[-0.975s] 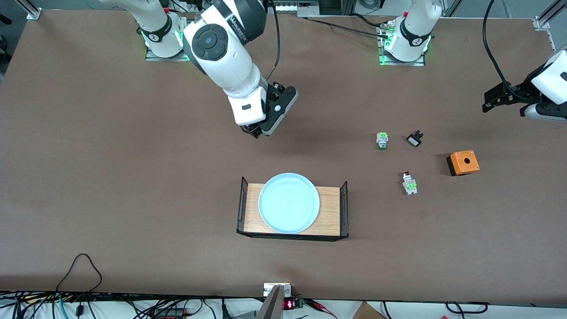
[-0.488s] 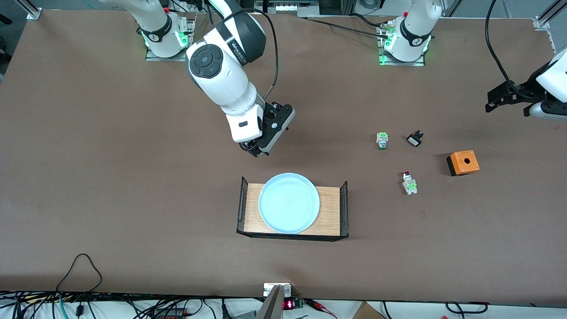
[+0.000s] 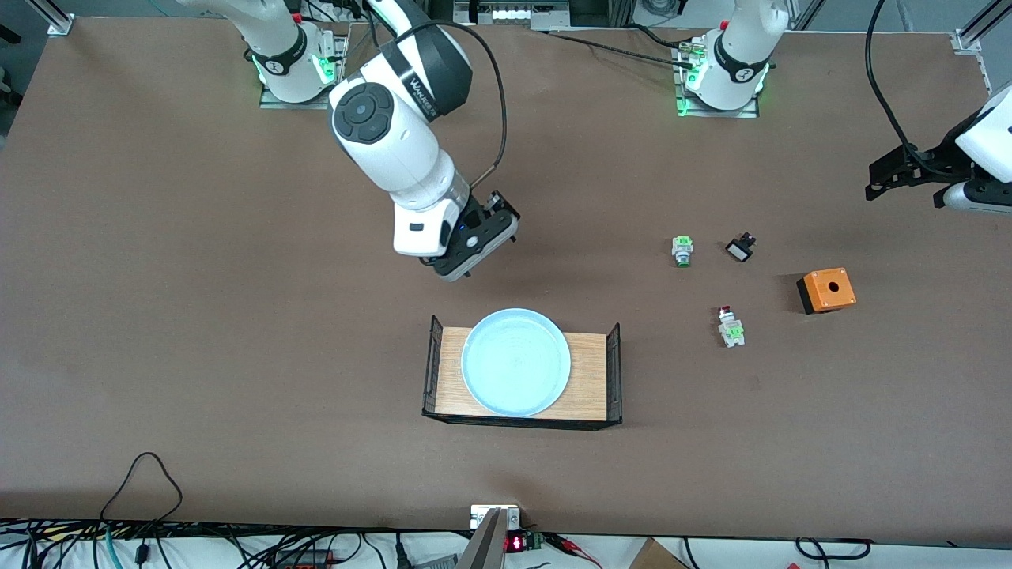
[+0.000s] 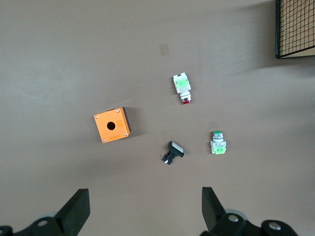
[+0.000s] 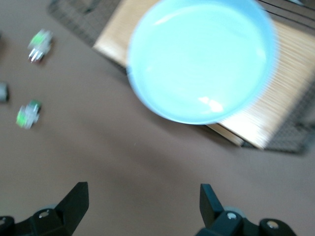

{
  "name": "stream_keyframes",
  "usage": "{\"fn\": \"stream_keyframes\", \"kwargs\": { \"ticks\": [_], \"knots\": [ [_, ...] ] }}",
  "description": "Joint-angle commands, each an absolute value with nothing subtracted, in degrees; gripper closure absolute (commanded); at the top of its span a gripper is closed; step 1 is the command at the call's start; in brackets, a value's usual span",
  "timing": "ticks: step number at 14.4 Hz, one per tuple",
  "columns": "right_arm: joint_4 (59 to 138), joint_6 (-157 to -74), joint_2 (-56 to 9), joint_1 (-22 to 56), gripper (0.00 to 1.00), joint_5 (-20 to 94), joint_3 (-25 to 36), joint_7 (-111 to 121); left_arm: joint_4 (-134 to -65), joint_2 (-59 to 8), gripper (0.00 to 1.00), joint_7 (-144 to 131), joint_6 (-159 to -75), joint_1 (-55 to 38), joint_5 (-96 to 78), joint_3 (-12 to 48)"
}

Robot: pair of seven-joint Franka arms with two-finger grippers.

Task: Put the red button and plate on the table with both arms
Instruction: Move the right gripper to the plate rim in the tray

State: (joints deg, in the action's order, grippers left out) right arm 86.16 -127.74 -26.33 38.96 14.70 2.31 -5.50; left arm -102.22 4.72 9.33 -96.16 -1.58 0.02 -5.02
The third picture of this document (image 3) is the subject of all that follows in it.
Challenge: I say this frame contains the metal frame with white connectors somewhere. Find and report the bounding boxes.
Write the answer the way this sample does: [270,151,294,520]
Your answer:
[452,0,570,31]

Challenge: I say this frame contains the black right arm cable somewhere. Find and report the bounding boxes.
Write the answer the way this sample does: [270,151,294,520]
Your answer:
[364,0,508,190]

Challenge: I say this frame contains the orange button enclosure box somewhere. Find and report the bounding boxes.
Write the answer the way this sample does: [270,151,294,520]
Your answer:
[795,268,857,315]

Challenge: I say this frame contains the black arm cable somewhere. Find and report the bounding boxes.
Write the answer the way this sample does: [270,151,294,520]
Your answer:
[865,0,950,159]
[364,0,508,190]

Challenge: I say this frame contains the brown cardboard piece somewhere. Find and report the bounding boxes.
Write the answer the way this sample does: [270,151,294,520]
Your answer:
[629,537,689,569]

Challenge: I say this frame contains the small aluminium corner bracket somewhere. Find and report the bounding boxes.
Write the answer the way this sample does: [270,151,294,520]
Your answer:
[24,0,76,36]

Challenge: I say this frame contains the black cable across table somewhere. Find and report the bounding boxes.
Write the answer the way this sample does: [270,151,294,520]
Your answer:
[546,28,698,68]

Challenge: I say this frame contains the aluminium profile post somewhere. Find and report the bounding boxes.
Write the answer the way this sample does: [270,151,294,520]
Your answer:
[457,508,511,569]

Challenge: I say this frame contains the thin black looped cable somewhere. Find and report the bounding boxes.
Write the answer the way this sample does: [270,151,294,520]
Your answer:
[99,452,184,526]

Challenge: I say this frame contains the red push button switch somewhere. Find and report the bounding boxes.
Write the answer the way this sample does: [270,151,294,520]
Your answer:
[717,306,746,349]

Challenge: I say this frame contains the silver metal bracket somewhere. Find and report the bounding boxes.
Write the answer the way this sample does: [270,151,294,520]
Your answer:
[470,504,521,530]

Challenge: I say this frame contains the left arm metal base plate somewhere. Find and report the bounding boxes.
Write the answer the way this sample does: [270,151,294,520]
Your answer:
[676,38,761,119]

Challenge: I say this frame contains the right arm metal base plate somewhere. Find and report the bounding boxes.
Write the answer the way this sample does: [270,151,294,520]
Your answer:
[259,32,349,110]

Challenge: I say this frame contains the black coiled cable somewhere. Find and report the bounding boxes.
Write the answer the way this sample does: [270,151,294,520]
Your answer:
[795,537,872,560]

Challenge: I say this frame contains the wooden tray with wire sides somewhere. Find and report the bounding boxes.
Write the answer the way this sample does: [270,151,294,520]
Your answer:
[421,315,623,431]

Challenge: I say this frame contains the tangled black cable bundle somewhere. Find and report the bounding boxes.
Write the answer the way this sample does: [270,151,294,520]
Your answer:
[0,518,396,569]

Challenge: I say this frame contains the aluminium corner profile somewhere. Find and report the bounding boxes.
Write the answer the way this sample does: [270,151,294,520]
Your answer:
[951,0,1012,56]

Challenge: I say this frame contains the red and black clip leads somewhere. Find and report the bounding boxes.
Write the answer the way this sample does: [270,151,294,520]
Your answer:
[546,533,603,567]

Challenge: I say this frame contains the light blue round plate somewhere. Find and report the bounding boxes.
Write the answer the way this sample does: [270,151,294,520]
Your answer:
[461,307,572,418]

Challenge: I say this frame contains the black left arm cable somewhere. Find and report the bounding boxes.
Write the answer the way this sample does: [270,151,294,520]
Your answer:
[865,0,950,159]

